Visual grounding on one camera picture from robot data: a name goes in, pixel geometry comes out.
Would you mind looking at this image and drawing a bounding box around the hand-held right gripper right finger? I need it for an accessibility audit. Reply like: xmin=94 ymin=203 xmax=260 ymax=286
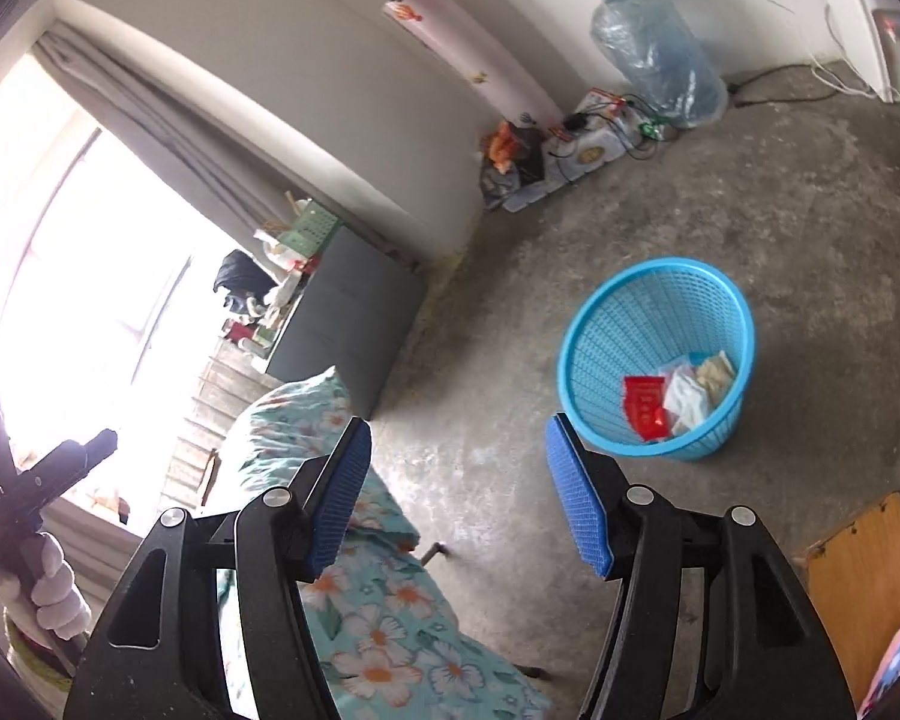
xmin=544 ymin=411 xmax=862 ymax=720

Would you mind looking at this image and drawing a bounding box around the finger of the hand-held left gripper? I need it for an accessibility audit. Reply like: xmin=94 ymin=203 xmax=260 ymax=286
xmin=24 ymin=427 xmax=119 ymax=502

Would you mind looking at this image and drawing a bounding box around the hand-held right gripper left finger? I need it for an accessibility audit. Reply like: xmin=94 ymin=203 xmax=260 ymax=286
xmin=62 ymin=416 xmax=374 ymax=720

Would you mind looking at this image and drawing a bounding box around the red packet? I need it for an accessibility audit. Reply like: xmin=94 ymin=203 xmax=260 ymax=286
xmin=622 ymin=376 xmax=672 ymax=440

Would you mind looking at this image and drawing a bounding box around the blue plastic basket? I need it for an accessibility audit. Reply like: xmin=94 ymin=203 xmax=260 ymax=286
xmin=557 ymin=257 xmax=756 ymax=464

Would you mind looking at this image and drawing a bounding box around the white packet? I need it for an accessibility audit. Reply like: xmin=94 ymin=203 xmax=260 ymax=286
xmin=660 ymin=367 xmax=713 ymax=436

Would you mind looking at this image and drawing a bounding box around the cream cracker packet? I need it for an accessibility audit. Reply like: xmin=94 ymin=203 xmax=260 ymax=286
xmin=690 ymin=350 xmax=737 ymax=398

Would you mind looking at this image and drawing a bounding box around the person's left hand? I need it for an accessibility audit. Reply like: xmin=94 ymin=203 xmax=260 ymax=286
xmin=0 ymin=532 xmax=92 ymax=638

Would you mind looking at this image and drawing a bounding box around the metal window railing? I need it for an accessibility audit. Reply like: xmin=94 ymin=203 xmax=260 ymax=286
xmin=161 ymin=345 xmax=286 ymax=511

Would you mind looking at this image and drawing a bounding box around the floral blue blanket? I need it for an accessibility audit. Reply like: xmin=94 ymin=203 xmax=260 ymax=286
xmin=210 ymin=367 xmax=556 ymax=720

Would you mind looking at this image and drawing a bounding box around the grey cabinet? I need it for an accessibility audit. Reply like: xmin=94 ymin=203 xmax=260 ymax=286
xmin=266 ymin=229 xmax=428 ymax=421

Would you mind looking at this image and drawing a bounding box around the green plastic organiser basket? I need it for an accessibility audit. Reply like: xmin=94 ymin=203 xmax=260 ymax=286
xmin=281 ymin=199 xmax=342 ymax=256

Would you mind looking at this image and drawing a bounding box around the wooden board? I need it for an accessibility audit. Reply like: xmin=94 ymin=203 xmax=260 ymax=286
xmin=802 ymin=491 xmax=900 ymax=706

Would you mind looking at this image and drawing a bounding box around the flat white cardboard box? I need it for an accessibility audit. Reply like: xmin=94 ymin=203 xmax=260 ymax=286
xmin=506 ymin=90 xmax=646 ymax=211

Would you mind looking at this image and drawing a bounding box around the grey curtain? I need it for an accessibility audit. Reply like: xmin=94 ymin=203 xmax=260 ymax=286
xmin=30 ymin=22 xmax=421 ymax=271

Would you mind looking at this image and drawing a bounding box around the black orange snack bag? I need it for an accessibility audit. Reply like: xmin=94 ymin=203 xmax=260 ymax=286
xmin=480 ymin=120 xmax=548 ymax=192

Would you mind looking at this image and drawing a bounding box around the large water jug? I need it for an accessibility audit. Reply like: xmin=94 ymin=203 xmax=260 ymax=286
xmin=589 ymin=0 xmax=728 ymax=128

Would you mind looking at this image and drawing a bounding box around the tall white printed box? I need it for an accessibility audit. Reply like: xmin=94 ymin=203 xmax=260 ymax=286
xmin=382 ymin=0 xmax=567 ymax=128

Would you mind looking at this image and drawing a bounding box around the tangle of charger cables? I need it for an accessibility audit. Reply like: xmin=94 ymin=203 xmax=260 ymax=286
xmin=547 ymin=94 xmax=676 ymax=162

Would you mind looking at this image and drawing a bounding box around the black power cable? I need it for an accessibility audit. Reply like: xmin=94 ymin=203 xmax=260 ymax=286
xmin=724 ymin=64 xmax=848 ymax=102

